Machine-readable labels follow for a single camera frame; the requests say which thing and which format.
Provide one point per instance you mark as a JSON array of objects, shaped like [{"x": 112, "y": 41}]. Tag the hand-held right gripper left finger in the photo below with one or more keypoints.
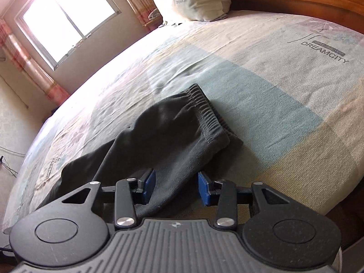
[{"x": 149, "y": 184}]

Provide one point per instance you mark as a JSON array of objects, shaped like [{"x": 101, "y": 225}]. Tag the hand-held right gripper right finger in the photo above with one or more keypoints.
[{"x": 204, "y": 189}]

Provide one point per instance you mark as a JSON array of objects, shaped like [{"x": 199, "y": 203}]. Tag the dark grey pants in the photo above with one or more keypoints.
[{"x": 170, "y": 136}]

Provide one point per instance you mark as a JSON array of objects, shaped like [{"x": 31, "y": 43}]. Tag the patchwork floral bedsheet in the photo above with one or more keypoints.
[{"x": 270, "y": 105}]

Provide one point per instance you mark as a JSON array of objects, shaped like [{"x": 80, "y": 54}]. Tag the small wooden shelf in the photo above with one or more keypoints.
[{"x": 150, "y": 23}]

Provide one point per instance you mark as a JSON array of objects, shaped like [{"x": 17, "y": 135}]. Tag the window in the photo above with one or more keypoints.
[{"x": 65, "y": 20}]

